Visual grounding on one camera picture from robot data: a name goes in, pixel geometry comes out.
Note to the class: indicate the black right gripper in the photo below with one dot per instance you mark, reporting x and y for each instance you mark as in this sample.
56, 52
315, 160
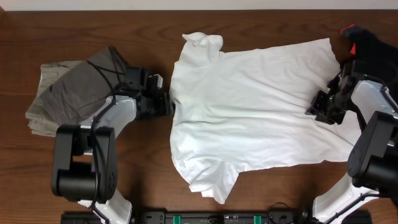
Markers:
315, 109

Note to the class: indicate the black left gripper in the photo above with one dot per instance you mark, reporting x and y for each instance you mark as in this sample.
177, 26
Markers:
166, 104

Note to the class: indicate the white printed t-shirt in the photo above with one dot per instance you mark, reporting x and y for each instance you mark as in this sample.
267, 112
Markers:
242, 111

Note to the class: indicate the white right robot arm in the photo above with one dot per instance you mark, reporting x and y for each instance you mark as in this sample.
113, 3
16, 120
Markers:
368, 89

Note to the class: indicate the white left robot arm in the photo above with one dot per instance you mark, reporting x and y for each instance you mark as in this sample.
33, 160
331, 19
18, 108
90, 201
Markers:
85, 164

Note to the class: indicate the black garment with red trim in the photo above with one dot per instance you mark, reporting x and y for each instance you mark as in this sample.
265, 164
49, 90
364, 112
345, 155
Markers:
380, 56

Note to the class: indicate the folded grey shorts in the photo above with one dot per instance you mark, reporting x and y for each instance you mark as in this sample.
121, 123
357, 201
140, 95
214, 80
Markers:
80, 92

